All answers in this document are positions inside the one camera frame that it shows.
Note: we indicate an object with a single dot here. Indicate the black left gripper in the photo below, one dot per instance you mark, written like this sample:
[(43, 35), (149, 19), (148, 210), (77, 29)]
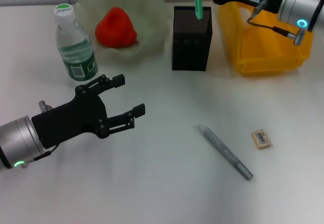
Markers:
[(68, 122)]

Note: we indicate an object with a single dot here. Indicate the green pen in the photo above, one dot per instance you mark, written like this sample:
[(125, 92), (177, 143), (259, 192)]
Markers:
[(198, 3)]

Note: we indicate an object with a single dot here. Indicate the clear green-label water bottle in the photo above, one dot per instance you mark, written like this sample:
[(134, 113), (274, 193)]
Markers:
[(73, 44)]

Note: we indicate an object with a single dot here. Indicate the grey pen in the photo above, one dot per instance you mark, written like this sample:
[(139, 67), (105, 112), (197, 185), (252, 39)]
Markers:
[(227, 155)]

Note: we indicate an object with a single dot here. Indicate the beige eraser with barcode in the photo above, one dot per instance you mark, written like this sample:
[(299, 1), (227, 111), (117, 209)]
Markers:
[(261, 140)]

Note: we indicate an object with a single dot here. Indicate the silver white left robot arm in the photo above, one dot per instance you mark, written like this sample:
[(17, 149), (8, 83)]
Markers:
[(17, 143)]

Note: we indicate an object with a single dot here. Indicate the black mesh pen holder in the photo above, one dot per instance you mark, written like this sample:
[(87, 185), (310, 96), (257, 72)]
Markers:
[(191, 44)]

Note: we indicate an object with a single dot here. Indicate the green glass fruit plate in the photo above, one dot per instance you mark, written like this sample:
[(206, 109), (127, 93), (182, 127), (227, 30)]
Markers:
[(152, 18)]

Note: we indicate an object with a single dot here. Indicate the yellow plastic bin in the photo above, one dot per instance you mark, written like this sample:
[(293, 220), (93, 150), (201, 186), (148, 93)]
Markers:
[(268, 49)]

